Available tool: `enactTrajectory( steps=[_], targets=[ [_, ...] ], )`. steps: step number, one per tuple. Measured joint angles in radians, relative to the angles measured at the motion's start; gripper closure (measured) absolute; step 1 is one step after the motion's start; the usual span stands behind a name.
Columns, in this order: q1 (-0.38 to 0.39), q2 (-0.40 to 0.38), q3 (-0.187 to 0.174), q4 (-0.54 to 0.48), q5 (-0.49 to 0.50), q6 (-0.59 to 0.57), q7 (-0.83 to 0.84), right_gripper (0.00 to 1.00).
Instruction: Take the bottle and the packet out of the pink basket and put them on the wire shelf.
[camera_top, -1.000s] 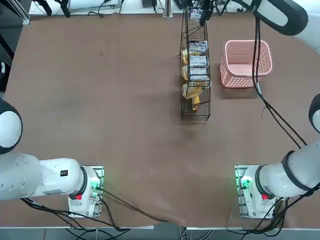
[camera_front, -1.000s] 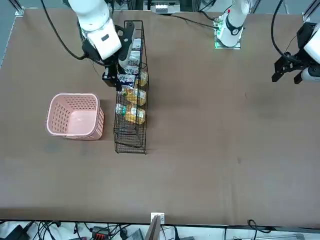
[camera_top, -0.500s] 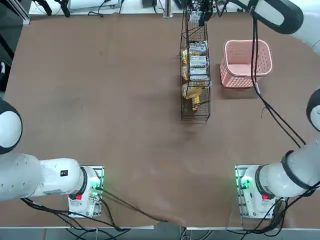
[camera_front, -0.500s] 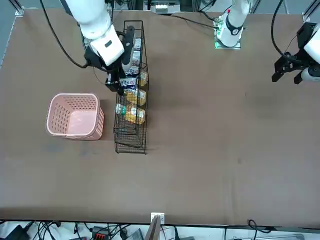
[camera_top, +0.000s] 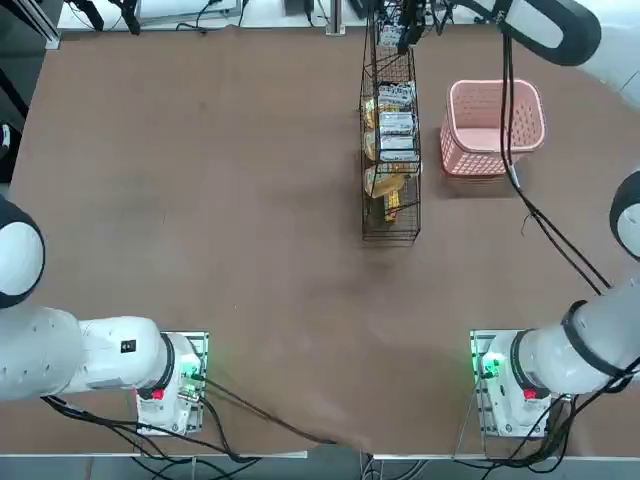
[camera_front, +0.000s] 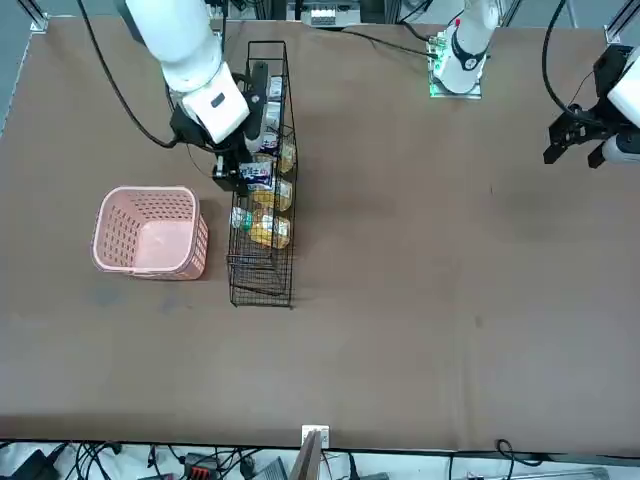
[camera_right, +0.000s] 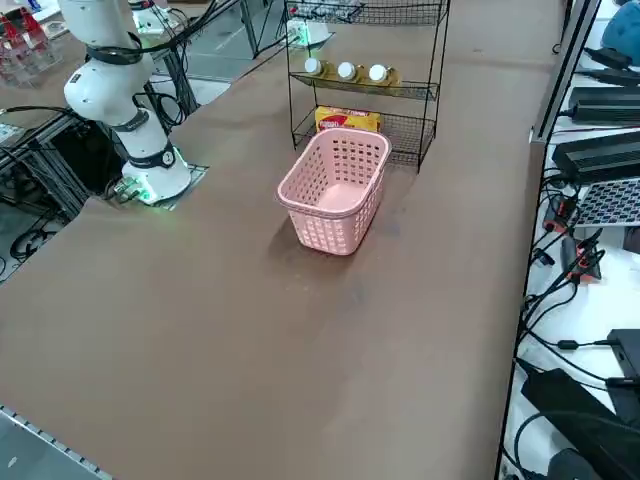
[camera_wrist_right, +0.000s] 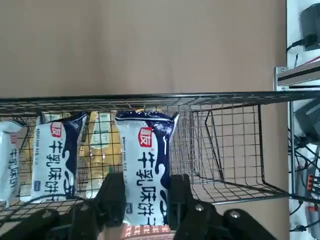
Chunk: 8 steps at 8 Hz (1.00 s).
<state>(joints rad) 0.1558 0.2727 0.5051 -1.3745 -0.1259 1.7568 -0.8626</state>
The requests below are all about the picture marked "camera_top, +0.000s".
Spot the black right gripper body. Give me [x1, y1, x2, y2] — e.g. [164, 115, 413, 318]
[399, 0, 427, 29]

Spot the blue white snack packet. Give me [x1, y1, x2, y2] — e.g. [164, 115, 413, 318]
[377, 20, 402, 49]

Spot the white packet dark print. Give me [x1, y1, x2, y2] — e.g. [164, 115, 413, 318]
[376, 80, 414, 109]

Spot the white printed snack packet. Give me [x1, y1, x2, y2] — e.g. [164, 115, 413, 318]
[377, 110, 417, 137]
[377, 135, 419, 163]

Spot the pink plastic basket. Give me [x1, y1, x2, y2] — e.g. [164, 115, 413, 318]
[439, 79, 547, 177]

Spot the yellow red snack box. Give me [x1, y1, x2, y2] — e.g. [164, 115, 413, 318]
[382, 188, 403, 224]

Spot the aluminium camera post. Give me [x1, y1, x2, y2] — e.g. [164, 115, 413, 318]
[325, 0, 347, 36]

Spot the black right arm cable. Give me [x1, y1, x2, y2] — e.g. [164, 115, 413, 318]
[494, 12, 614, 296]

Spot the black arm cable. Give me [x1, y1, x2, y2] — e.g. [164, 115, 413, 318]
[39, 394, 144, 432]
[494, 12, 614, 296]

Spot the black wire shelf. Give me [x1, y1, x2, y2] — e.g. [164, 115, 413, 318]
[358, 2, 425, 243]

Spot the aluminium frame rail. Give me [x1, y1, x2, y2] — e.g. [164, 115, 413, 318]
[29, 0, 62, 50]

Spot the black cable on table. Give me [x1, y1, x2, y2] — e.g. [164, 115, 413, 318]
[197, 374, 374, 451]

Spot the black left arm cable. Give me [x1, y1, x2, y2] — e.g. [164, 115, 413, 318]
[39, 394, 144, 432]

